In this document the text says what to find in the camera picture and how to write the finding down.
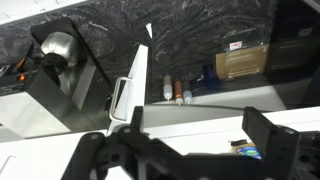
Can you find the white squeeze bottle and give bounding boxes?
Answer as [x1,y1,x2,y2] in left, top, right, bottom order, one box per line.
[162,74,174,101]

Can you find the jar with blue label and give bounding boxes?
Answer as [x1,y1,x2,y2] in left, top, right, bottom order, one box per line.
[229,139,263,160]

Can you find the black steel microwave oven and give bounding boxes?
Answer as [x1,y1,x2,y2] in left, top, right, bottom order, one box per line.
[268,0,320,83]

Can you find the white lower drawer cabinets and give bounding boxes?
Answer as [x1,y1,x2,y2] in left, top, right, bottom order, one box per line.
[0,0,89,25]

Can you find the steel handle on closed cabinet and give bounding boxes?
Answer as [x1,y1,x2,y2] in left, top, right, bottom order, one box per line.
[0,154,17,175]

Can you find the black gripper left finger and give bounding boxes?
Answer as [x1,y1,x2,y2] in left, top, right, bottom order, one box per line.
[61,105,181,180]

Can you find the white cabinet door with hinge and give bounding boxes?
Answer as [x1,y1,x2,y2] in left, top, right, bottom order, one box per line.
[107,44,150,133]

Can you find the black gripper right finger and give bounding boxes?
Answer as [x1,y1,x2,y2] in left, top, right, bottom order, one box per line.
[242,106,320,180]

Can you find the black steel coffee machine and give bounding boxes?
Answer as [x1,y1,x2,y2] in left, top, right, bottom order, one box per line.
[0,16,113,139]

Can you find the closed white cabinet with handle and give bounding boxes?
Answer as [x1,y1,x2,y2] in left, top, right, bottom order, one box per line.
[0,129,111,180]

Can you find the stainless steel coffee carafe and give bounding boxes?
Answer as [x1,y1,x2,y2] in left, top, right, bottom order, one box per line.
[39,30,84,87]

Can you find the white paper scrap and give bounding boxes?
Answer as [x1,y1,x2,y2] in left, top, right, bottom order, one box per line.
[145,22,154,39]

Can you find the grey squeeze bottle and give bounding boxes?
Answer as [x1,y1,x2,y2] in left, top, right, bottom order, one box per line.
[183,80,193,105]

